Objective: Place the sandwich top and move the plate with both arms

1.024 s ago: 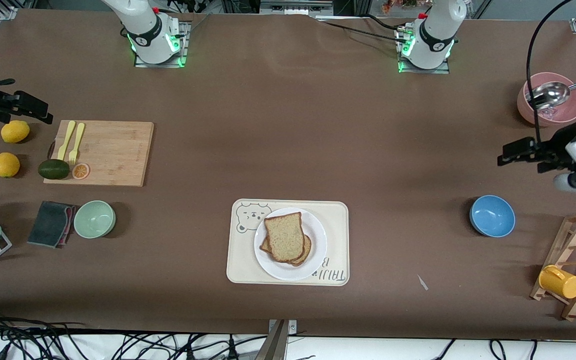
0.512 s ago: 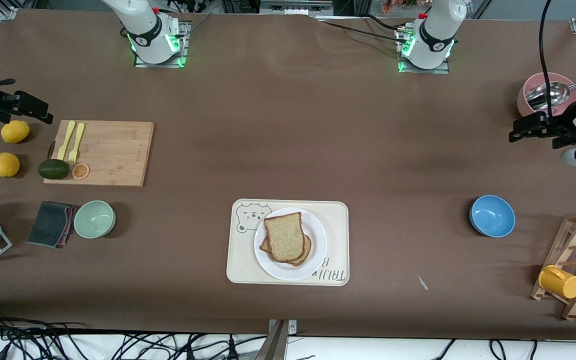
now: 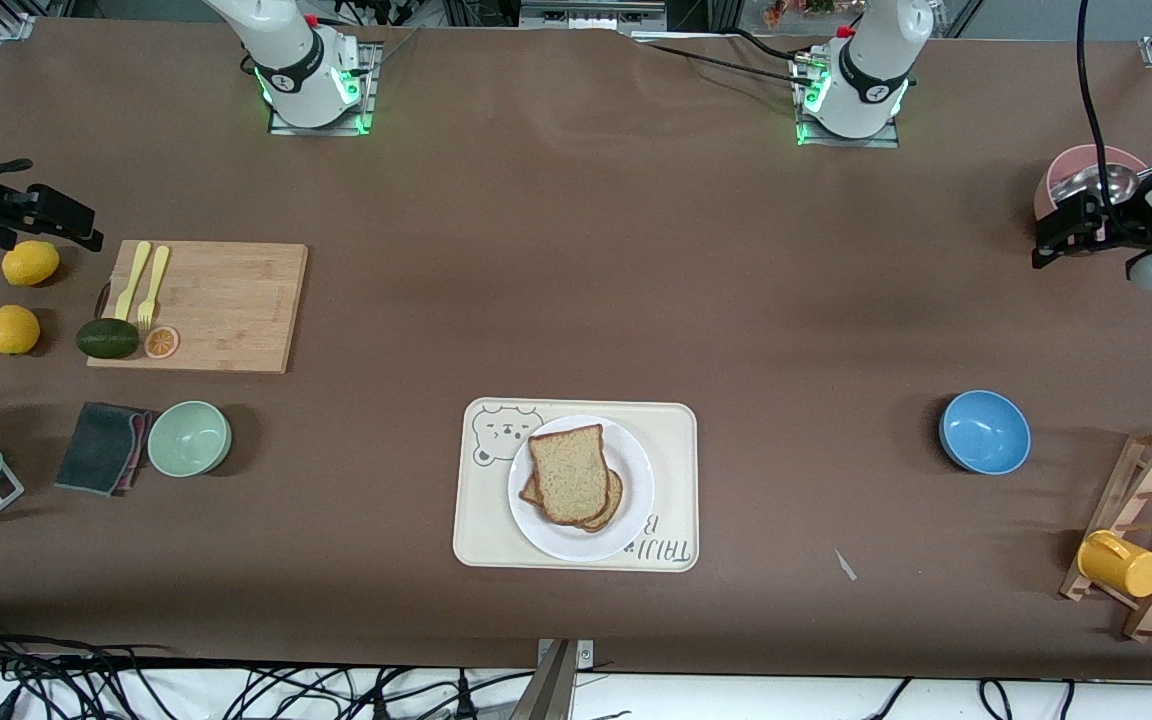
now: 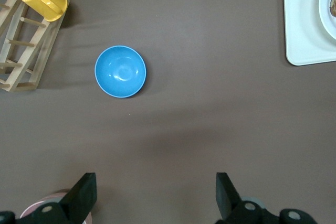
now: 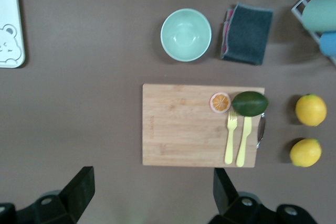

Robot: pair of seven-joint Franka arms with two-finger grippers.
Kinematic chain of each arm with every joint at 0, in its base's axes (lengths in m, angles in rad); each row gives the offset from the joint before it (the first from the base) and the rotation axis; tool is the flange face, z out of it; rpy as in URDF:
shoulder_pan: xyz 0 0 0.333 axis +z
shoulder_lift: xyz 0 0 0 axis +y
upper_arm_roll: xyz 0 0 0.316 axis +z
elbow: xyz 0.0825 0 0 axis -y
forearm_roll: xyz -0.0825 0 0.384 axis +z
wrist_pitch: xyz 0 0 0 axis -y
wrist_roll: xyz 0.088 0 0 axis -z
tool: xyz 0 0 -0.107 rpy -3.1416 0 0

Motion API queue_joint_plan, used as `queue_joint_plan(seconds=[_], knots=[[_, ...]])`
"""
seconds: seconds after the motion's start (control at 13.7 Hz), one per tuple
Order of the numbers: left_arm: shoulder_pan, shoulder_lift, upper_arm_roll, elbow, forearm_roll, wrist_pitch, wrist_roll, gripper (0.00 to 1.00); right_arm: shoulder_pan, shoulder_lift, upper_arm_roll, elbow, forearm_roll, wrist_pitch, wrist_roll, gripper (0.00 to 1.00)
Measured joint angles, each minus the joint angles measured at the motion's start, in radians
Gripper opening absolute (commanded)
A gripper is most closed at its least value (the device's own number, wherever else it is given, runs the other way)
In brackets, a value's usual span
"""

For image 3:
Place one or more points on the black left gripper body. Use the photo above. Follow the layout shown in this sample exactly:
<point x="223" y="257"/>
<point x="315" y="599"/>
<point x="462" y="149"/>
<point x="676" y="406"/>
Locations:
<point x="1123" y="226"/>

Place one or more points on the brown bread slice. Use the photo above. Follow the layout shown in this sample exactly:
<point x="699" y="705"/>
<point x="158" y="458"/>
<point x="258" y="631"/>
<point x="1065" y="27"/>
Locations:
<point x="615" y="495"/>

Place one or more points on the pale seeded bread slice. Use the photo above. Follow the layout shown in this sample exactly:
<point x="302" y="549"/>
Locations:
<point x="568" y="475"/>

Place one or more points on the white round plate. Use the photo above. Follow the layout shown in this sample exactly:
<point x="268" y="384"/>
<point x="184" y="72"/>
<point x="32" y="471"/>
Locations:
<point x="576" y="545"/>

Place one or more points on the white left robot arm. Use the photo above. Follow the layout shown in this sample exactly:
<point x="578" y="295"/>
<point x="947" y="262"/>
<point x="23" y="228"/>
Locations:
<point x="866" y="60"/>

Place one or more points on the metal scoop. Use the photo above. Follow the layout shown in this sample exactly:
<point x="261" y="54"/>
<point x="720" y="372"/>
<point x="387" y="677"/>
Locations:
<point x="1076" y="183"/>

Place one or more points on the pink bowl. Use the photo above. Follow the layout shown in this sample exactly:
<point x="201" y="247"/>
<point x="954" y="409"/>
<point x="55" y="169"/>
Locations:
<point x="1044" y="195"/>

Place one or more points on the yellow plastic knife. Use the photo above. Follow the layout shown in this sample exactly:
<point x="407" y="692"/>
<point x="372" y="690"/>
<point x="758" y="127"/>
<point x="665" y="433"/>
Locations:
<point x="134" y="275"/>

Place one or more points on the yellow lemon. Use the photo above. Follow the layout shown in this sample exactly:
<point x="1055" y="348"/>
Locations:
<point x="31" y="263"/>

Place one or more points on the yellow plastic fork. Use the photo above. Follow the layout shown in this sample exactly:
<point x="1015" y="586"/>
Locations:
<point x="155" y="275"/>

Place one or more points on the green avocado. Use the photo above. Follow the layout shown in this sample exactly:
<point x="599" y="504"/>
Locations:
<point x="107" y="339"/>

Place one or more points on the round yellow orange fruit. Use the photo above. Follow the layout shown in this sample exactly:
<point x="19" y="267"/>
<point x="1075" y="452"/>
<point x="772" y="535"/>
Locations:
<point x="12" y="330"/>

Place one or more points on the orange slice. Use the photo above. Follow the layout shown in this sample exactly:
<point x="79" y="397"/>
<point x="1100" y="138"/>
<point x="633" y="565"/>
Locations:
<point x="161" y="343"/>

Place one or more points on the wooden cutting board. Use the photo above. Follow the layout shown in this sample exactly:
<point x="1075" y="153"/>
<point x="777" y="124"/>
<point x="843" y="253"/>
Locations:
<point x="236" y="310"/>

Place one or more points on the blue bowl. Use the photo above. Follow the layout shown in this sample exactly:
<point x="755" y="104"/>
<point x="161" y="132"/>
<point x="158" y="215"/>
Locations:
<point x="985" y="432"/>

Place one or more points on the grey folded cloth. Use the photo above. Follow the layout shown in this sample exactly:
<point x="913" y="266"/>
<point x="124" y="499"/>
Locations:
<point x="98" y="448"/>

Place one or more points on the light green bowl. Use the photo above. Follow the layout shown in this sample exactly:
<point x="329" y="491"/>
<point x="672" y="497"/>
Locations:
<point x="189" y="439"/>

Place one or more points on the wooden mug rack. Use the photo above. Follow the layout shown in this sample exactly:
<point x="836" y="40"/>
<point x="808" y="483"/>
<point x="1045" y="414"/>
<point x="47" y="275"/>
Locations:
<point x="1128" y="503"/>

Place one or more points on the yellow mug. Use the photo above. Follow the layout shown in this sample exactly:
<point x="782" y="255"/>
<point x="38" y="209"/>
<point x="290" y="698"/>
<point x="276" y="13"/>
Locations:
<point x="1121" y="564"/>

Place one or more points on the white tape scrap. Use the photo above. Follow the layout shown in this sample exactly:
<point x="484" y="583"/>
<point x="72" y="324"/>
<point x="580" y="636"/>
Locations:
<point x="845" y="565"/>

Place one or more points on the cream bear print tray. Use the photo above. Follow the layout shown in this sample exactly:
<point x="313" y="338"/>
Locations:
<point x="676" y="470"/>

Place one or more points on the grey metal box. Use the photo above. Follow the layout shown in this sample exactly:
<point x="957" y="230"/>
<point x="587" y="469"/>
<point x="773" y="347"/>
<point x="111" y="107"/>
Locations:
<point x="591" y="14"/>

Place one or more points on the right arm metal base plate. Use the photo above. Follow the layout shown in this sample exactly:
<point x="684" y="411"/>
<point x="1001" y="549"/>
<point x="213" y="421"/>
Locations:
<point x="370" y="90"/>

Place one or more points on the metal table bracket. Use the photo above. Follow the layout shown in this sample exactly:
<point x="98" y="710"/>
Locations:
<point x="561" y="680"/>

